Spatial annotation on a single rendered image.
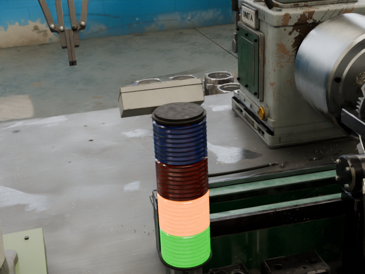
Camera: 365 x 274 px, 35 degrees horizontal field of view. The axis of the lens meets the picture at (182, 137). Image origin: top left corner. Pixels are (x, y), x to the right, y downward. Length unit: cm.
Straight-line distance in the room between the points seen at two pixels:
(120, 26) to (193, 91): 541
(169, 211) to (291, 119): 92
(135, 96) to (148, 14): 546
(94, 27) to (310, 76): 534
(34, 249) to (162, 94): 39
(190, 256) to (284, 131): 90
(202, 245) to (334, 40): 71
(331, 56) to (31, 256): 72
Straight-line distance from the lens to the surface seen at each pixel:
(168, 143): 62
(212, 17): 682
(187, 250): 68
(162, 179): 65
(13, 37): 650
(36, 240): 116
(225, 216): 99
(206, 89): 372
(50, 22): 124
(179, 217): 66
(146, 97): 117
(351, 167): 93
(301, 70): 135
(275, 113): 152
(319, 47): 131
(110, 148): 160
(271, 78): 150
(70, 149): 162
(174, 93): 118
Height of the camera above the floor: 144
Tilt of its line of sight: 23 degrees down
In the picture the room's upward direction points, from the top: 3 degrees counter-clockwise
